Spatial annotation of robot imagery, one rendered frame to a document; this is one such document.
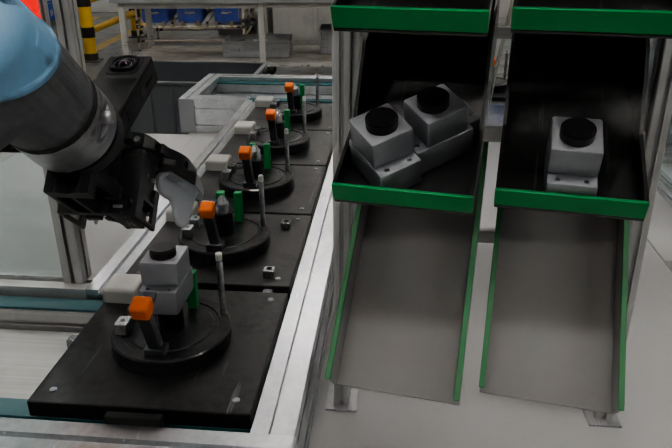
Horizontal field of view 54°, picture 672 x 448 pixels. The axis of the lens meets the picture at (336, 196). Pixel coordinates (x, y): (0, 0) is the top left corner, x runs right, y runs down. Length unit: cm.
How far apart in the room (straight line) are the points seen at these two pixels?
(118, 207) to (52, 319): 42
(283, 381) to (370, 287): 15
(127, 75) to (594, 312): 52
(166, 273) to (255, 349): 14
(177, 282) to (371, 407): 30
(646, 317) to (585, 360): 43
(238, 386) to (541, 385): 32
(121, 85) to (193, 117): 135
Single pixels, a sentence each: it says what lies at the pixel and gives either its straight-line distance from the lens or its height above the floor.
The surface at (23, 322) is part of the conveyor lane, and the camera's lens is 104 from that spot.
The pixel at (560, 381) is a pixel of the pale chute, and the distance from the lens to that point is 73.
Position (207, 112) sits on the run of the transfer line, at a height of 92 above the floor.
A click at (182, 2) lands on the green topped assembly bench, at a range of 589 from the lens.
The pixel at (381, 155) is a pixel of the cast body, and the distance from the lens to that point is 60.
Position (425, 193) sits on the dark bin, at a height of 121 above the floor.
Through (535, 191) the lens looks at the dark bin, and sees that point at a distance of 62.
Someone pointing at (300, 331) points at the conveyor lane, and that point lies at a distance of 86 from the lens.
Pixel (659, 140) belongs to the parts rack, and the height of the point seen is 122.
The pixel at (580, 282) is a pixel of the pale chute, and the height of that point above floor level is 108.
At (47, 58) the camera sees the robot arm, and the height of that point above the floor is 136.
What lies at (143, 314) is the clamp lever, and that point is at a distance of 72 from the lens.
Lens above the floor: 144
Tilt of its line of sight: 23 degrees down
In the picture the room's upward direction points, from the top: straight up
